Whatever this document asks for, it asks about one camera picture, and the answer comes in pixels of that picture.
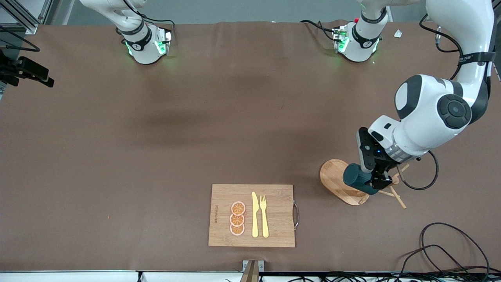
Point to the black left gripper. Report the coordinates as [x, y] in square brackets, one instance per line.
[384, 170]

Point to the white paper scrap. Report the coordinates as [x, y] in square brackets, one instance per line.
[398, 33]

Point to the brown camera post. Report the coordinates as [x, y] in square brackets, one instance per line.
[250, 272]

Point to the teal cup with yellow inside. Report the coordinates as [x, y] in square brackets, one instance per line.
[354, 176]

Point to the yellow plastic knife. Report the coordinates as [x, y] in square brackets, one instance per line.
[255, 219]

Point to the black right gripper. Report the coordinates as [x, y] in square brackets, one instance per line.
[4, 60]

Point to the aluminium frame profile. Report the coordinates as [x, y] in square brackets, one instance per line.
[23, 17]

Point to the orange slice toy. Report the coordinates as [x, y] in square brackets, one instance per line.
[237, 230]
[236, 220]
[238, 208]

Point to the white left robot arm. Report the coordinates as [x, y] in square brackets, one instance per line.
[430, 109]

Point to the wooden mug tree stand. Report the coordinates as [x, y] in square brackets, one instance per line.
[332, 178]

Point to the yellow plastic fork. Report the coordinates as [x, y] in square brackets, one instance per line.
[265, 223]

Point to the bamboo cutting board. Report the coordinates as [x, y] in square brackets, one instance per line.
[274, 215]

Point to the grey metal bracket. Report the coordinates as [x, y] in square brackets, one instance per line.
[261, 265]

